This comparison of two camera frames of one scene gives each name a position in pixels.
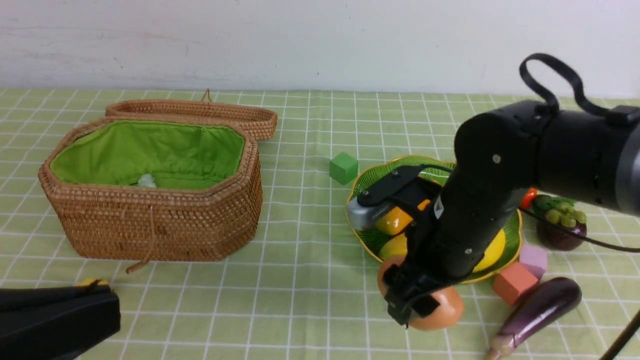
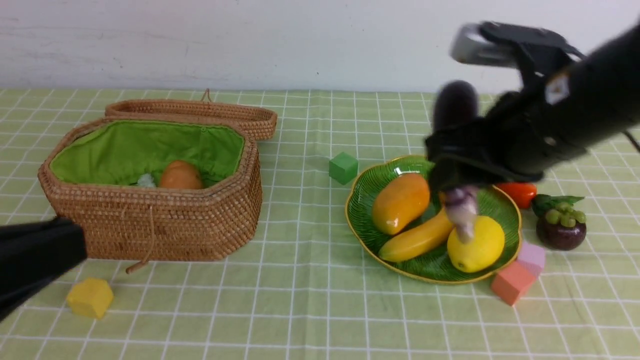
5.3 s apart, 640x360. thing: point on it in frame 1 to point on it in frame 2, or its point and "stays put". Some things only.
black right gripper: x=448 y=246 to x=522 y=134
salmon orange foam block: x=512 y=282 stays put
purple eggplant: x=533 y=312 to x=458 y=100
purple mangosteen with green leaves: x=560 y=210 stays put
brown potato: x=448 y=313 to x=180 y=174
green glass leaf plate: x=511 y=224 stays put
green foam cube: x=343 y=168 stays put
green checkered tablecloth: x=311 y=292 stays put
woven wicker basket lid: x=260 y=122 stays put
